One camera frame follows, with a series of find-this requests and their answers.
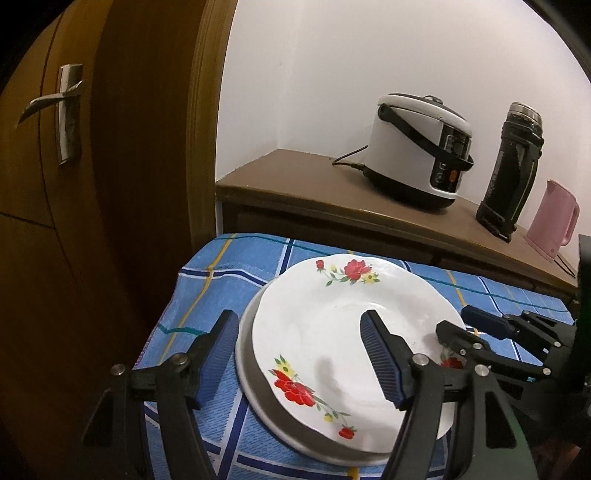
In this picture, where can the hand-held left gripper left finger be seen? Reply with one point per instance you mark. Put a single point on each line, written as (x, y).
(217, 360)

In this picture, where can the white and black rice cooker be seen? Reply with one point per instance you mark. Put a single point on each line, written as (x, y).
(397, 152)

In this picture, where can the brown wooden cabinet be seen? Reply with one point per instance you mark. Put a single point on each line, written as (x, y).
(300, 184)

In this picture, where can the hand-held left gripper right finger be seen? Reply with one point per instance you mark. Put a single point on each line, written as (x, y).
(383, 360)

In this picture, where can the blue checked tablecloth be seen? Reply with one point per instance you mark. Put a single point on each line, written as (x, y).
(221, 277)

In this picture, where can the wooden door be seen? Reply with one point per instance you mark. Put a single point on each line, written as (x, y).
(27, 184)

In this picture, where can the wooden door frame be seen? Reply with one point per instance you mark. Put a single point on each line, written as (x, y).
(207, 138)

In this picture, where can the grey round plate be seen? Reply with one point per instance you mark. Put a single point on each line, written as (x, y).
(277, 417)

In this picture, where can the white red-flower plate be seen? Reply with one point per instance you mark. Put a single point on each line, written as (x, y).
(323, 323)

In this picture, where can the black thermos flask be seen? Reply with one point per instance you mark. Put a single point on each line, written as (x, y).
(508, 184)

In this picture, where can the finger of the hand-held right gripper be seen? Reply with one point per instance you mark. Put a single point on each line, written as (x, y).
(485, 318)
(461, 337)

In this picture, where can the pink electric kettle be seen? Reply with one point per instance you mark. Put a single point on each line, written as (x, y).
(551, 221)

